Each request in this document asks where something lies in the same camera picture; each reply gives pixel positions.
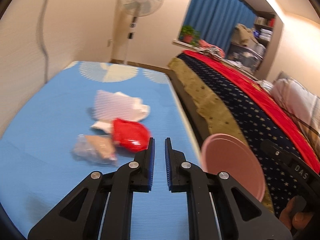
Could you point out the red floral blanket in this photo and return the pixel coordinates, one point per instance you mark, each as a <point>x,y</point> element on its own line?
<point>262,99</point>

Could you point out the zebra striped cloth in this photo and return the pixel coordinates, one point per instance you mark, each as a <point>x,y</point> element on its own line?
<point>212,52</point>

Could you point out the clear bag with bread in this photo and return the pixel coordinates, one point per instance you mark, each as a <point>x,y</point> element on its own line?
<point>96,149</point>

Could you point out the white standing fan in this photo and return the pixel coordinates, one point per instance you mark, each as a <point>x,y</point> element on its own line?
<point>137,9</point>

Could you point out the wooden bookshelf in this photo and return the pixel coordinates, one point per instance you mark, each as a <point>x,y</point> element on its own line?
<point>269,26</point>

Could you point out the white paper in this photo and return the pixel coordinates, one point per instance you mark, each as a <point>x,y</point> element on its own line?
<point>138,110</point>

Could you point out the striped plaid pillow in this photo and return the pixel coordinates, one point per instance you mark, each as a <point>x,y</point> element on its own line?
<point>301,106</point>

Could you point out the wall power plug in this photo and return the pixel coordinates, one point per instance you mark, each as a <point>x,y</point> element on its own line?
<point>109,42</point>

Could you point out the white tissue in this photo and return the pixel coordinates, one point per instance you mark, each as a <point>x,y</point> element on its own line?
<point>105,126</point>

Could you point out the white foam net sheet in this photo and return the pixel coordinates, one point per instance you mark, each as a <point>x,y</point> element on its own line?
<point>109,106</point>

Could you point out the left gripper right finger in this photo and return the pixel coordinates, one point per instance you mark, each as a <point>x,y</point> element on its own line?
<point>218,206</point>

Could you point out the blue window curtain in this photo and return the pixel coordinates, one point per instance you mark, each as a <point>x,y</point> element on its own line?
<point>216,20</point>

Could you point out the beige jacket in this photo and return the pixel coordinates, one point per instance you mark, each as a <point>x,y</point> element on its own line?
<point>243,36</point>

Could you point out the red snack packet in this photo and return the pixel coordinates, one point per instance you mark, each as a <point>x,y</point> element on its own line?
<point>130,135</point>

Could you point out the blue patterned ironing board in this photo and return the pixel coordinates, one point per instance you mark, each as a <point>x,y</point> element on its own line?
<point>38,167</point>

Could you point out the navy star bed sheet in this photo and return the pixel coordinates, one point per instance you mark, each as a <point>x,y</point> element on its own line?
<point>227,109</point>

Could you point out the potted green plant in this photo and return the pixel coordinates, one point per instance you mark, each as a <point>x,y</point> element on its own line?
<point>189,36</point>

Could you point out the clear storage bin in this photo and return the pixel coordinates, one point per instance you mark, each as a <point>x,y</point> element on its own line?
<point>248,59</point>

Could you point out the pink folded clothes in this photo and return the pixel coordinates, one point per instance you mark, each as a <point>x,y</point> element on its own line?
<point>203,44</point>

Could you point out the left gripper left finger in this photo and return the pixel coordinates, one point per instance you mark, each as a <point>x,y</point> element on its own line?
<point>100,206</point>

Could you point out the pink plastic trash bin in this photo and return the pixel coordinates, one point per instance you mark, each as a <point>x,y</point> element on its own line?
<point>225,153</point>

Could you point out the person hand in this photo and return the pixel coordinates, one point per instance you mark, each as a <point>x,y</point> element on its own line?
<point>298,220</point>

